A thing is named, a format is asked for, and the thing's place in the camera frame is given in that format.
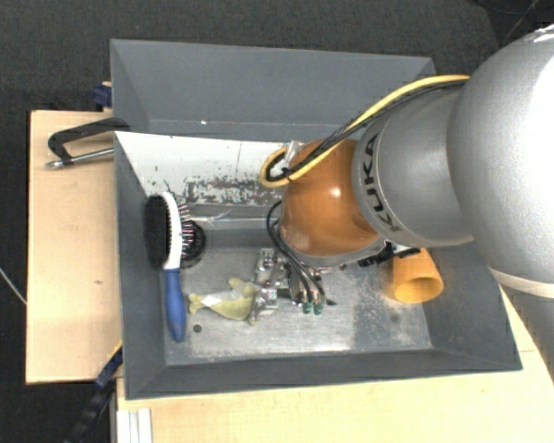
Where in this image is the grey metal bin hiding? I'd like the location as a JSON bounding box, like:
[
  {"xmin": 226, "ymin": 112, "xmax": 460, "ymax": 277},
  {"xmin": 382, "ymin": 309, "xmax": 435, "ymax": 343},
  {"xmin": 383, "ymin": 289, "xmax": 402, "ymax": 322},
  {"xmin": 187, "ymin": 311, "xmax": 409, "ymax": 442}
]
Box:
[{"xmin": 109, "ymin": 38, "xmax": 524, "ymax": 401}]

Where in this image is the orange cup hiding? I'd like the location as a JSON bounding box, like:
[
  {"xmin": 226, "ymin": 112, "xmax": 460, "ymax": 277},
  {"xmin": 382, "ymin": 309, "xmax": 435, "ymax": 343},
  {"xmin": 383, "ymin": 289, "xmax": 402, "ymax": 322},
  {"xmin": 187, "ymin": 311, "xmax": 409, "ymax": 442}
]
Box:
[{"xmin": 386, "ymin": 246, "xmax": 445, "ymax": 305}]

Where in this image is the blue and white hairbrush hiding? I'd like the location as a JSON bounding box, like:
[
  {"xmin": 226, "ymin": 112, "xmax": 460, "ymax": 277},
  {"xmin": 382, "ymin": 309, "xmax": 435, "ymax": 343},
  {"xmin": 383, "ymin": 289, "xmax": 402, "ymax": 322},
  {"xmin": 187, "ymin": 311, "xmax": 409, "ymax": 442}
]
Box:
[{"xmin": 142, "ymin": 190, "xmax": 208, "ymax": 344}]

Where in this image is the yellow-green toy animal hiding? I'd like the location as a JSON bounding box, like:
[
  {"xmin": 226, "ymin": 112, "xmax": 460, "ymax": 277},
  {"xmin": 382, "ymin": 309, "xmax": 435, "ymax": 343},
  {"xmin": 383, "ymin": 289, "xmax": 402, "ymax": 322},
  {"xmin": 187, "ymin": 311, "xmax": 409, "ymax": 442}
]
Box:
[{"xmin": 187, "ymin": 277, "xmax": 262, "ymax": 323}]

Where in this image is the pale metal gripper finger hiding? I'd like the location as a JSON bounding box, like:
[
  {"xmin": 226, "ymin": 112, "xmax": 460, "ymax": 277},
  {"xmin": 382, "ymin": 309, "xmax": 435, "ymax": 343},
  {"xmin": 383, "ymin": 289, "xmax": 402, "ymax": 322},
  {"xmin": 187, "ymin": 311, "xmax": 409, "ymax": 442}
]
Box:
[
  {"xmin": 247, "ymin": 287, "xmax": 280, "ymax": 326},
  {"xmin": 254, "ymin": 247, "xmax": 283, "ymax": 289}
]

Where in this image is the pale wood board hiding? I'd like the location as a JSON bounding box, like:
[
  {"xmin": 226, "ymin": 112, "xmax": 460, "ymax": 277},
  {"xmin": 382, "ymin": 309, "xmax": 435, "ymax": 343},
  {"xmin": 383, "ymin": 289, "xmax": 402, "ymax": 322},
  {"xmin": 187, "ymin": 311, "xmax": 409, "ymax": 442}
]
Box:
[{"xmin": 25, "ymin": 110, "xmax": 124, "ymax": 385}]

